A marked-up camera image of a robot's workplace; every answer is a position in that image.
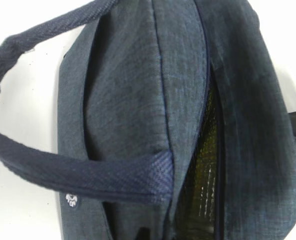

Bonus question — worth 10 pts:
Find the dark blue insulated lunch bag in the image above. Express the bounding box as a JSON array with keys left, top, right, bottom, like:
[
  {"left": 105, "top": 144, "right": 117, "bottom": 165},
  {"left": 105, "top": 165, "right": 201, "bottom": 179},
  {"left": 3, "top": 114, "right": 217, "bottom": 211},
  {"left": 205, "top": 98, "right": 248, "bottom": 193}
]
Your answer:
[{"left": 0, "top": 0, "right": 296, "bottom": 240}]

